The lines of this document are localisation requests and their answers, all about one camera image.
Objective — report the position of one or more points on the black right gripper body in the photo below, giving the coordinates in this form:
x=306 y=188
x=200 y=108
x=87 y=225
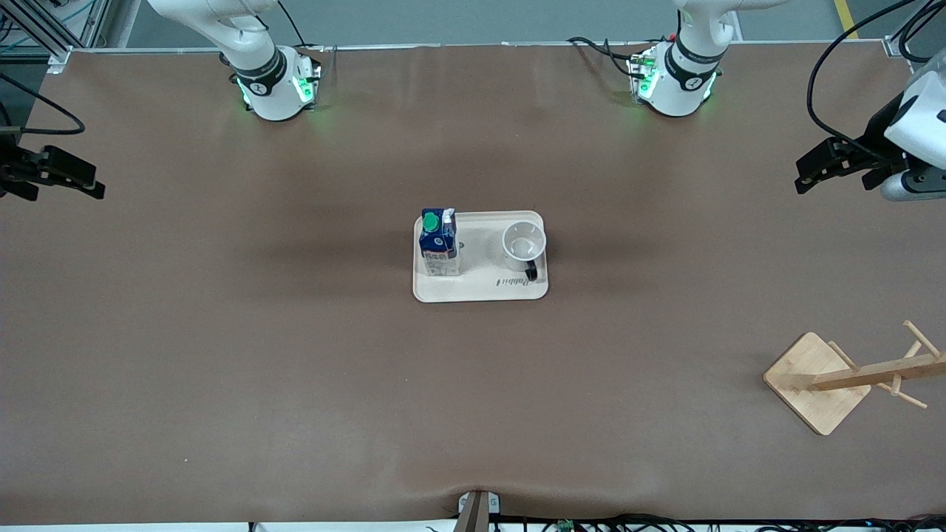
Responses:
x=10 y=169

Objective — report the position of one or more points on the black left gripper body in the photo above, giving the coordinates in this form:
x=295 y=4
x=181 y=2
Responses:
x=874 y=143

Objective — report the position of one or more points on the blue milk carton green cap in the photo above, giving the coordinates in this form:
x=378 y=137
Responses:
x=438 y=247

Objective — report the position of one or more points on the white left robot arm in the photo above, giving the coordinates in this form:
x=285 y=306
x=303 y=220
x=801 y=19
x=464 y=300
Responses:
x=676 y=81

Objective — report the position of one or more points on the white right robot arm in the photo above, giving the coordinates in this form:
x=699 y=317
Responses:
x=270 y=89

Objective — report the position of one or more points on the white rabbit print tray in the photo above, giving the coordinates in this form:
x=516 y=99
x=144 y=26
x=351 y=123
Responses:
x=488 y=284

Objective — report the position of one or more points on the wooden mug rack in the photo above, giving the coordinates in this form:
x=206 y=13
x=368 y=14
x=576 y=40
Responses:
x=820 y=380

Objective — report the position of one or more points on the aluminium frame post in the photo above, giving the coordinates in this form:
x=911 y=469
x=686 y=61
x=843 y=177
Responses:
x=52 y=33
x=913 y=26

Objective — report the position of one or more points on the metal table edge bracket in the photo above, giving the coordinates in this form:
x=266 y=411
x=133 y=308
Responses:
x=477 y=511

